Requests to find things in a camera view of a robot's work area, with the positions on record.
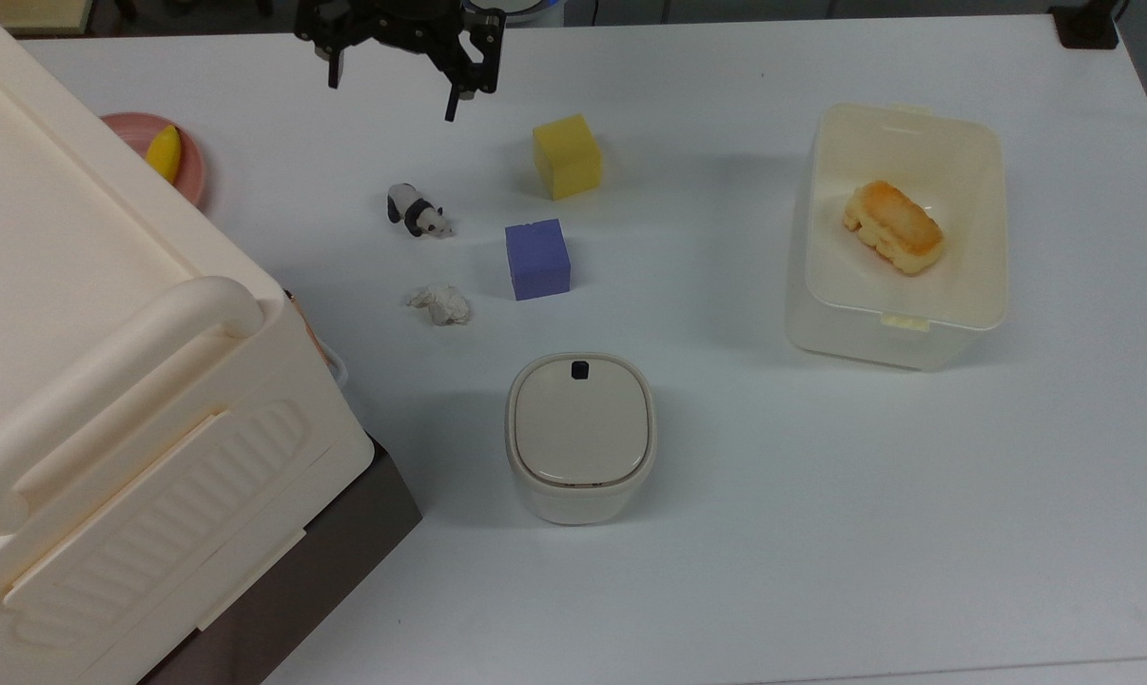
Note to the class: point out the beige lidded trash can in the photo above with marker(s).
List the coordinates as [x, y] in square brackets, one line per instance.
[578, 438]

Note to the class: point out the toy panda figure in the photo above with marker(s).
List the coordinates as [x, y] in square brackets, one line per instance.
[412, 205]

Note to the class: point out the crumpled white tissue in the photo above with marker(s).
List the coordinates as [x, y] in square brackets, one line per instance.
[440, 304]

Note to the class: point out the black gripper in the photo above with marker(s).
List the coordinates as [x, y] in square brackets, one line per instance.
[402, 24]

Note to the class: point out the pink plate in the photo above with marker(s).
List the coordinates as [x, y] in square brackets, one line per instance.
[188, 171]

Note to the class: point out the tan flat box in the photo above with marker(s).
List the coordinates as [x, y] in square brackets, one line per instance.
[31, 14]

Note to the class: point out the dark brown drawer cabinet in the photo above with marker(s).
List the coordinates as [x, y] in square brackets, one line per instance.
[345, 552]

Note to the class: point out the toy bread with orange glaze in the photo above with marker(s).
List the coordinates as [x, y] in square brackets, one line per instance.
[892, 228]

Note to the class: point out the purple cube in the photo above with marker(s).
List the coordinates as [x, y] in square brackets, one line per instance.
[537, 259]

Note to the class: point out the yellow cube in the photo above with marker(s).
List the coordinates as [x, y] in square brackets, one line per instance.
[567, 157]

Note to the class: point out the yellow toy banana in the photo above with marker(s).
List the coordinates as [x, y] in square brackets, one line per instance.
[164, 154]

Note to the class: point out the orange box latch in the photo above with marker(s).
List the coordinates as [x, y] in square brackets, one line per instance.
[312, 335]

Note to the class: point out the white plastic basket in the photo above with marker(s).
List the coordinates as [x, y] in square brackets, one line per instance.
[963, 171]

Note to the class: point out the black camera stand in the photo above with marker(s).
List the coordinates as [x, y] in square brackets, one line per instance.
[1087, 29]

